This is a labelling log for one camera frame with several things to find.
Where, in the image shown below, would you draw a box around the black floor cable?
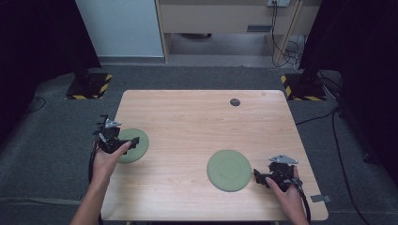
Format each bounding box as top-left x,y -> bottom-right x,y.
295,106 -> 374,225
24,96 -> 47,115

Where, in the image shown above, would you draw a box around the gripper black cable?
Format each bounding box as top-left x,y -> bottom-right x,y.
87,142 -> 104,225
292,177 -> 313,225

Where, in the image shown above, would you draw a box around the white panel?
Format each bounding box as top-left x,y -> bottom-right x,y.
74,0 -> 165,58

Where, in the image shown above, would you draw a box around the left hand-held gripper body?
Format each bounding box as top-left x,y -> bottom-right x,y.
93,114 -> 129,155

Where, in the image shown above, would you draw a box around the person's left hand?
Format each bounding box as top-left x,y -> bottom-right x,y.
91,141 -> 132,186

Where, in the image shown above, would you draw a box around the wall power socket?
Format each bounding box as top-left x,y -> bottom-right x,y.
266,0 -> 291,8

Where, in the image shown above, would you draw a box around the black curtain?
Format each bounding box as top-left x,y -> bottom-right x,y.
0,0 -> 102,148
298,0 -> 398,186

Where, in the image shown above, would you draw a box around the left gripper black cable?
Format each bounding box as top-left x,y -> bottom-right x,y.
87,142 -> 104,225

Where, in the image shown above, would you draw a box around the grey tape strip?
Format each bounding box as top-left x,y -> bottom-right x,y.
310,194 -> 332,203

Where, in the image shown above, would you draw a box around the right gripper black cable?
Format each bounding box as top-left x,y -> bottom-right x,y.
292,177 -> 313,225

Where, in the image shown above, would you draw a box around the black stand with striped base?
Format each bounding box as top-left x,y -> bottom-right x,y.
65,46 -> 114,101
280,46 -> 328,102

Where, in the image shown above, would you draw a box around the light wooden desk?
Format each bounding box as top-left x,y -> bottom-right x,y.
154,0 -> 323,66

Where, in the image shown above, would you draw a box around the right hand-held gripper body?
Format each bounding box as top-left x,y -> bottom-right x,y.
267,154 -> 304,192

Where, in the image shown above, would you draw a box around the small green plate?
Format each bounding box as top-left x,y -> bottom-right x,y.
117,127 -> 150,164

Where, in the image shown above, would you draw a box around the large green plate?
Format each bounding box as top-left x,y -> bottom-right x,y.
206,149 -> 253,193

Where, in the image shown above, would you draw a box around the person's right hand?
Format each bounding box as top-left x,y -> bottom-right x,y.
265,165 -> 304,218

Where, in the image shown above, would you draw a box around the black hanging cables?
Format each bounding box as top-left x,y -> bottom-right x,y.
270,1 -> 306,68

